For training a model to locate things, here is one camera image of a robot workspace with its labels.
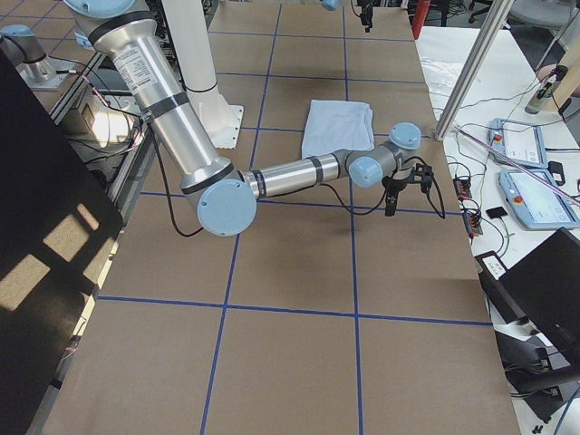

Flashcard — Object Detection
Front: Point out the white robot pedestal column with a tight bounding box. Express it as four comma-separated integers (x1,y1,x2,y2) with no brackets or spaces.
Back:
162,0,244,149

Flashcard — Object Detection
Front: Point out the grabber reach tool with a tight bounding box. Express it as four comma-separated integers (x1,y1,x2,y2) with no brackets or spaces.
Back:
455,127,579,206

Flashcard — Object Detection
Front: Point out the blue teach pendant near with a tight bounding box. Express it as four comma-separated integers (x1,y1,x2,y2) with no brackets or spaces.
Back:
498,169,579,230

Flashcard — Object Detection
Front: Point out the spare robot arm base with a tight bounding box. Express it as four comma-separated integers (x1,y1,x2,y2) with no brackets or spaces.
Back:
1,24,69,92

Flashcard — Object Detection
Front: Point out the black monitor corner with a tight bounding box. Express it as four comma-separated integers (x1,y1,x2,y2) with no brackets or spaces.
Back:
499,227,579,364

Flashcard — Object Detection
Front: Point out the grey aluminium frame post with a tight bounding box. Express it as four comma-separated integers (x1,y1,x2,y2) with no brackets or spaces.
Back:
433,0,514,141

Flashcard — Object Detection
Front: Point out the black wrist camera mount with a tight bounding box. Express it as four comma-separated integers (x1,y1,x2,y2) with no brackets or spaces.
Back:
407,163,435,195

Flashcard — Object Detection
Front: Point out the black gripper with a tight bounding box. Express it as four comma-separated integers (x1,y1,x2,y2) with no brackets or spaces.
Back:
382,175,412,217
356,0,373,34

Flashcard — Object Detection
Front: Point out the black roll with label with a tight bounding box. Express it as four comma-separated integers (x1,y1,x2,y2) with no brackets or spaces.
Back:
474,251,528,323

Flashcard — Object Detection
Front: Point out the black panel left side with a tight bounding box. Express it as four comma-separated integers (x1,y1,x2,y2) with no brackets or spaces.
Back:
1,58,122,434

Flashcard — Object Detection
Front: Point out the blue teach pendant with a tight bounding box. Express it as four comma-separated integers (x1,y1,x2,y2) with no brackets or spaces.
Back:
488,118,548,169
498,169,579,230

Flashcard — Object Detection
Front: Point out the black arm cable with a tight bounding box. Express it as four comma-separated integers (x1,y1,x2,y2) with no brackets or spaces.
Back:
151,133,448,237

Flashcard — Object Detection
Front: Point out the blue teach pendant far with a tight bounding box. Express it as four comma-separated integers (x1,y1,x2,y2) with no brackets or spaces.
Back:
488,118,548,169

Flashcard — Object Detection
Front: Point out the light blue button-up shirt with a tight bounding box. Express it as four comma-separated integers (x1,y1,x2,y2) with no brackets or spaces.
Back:
301,100,374,159

